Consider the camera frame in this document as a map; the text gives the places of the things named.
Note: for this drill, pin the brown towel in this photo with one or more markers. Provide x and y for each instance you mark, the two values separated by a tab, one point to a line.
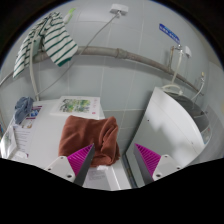
86	133

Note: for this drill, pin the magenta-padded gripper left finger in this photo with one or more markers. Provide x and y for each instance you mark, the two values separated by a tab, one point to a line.
61	166

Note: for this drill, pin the blue wall sign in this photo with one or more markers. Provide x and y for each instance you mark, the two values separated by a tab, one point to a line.
168	32

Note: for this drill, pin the small metal wall tap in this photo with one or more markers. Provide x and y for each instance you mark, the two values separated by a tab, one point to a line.
201	76

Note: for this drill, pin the blue-grey crumpled cloth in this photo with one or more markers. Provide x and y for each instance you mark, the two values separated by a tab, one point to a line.
23	108

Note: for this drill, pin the white wall socket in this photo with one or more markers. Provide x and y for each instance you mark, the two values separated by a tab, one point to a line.
119	9

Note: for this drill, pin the white text document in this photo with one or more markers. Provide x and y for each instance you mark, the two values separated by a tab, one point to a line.
23	140

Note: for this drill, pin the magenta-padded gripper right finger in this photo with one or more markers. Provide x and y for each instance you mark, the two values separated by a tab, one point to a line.
166	165

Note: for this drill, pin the wall tap with white fitting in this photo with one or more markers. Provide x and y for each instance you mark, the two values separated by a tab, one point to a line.
182	50

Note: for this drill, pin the green striped white garment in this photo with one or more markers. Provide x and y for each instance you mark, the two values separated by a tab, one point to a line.
56	40

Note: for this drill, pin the grey wall pipe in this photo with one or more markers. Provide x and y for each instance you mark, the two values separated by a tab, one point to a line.
116	52

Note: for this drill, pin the small green picture sheet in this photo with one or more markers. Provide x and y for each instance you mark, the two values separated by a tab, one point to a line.
75	106

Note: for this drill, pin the colourful printed leaflet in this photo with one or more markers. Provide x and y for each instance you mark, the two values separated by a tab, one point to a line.
33	115

